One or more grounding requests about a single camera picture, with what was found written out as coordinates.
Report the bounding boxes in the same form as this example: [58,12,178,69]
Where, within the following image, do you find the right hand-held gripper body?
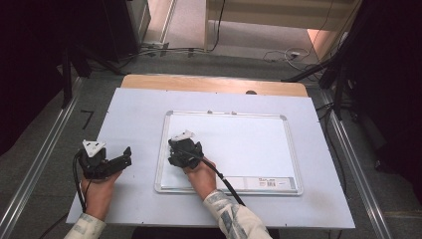
[168,129,201,169]

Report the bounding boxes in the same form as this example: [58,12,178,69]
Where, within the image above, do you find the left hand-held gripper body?
[76,138,117,181]

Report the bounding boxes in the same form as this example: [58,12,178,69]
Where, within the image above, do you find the silver framed whiteboard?
[153,110,304,196]

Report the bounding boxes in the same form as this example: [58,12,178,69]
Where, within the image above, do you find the person's right hand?
[182,158,219,201]

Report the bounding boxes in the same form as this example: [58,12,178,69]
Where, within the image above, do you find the person's left hand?
[80,169,123,221]

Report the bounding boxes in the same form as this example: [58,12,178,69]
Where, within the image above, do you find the white table cover board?
[66,87,356,230]

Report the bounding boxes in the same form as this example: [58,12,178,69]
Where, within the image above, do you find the wooden table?
[120,74,310,99]

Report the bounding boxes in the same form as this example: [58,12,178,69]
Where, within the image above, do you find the dark cabinet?
[101,0,152,65]

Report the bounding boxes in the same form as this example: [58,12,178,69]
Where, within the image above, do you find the black metal stand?
[281,19,364,121]

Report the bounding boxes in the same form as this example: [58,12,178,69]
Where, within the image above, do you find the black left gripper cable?
[39,150,92,239]

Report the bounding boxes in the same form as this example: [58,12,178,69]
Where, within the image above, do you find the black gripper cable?
[39,150,92,239]
[175,148,247,207]

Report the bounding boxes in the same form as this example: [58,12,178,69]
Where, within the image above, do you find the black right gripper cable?
[175,148,247,207]

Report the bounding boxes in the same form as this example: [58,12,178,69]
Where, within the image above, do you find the aluminium floor rail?
[0,77,85,239]
[319,89,395,239]

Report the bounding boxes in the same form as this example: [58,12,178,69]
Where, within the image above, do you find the black floor cables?
[117,41,208,63]

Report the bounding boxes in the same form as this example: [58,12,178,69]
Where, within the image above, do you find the white floor cable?
[263,47,313,65]

